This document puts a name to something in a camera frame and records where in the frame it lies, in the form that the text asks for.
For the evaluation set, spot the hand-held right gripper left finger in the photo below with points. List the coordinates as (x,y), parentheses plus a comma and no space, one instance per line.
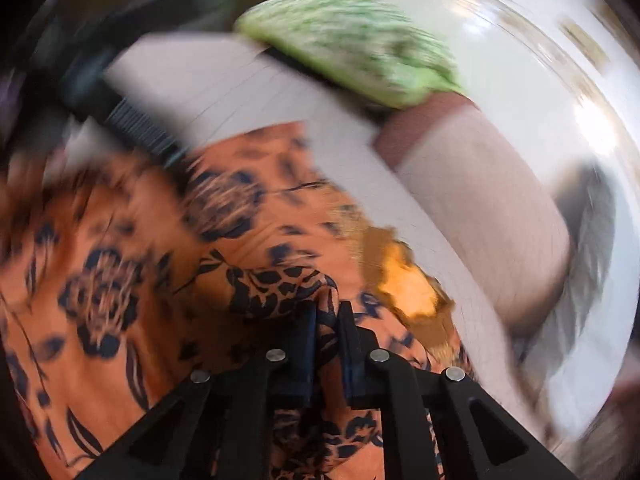
(311,345)

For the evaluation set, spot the orange floral garment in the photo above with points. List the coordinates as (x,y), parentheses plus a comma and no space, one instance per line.
(150,220)

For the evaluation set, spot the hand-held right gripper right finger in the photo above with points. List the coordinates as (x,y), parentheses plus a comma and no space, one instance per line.
(347,350)

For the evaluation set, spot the bed with pale pink sheet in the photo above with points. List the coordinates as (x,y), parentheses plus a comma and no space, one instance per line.
(280,95)

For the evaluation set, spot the gold wall switch plate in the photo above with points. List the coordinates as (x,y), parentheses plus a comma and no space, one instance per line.
(594,51)
(574,32)

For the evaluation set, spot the green patterned quilt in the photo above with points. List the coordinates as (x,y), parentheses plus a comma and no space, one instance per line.
(350,45)

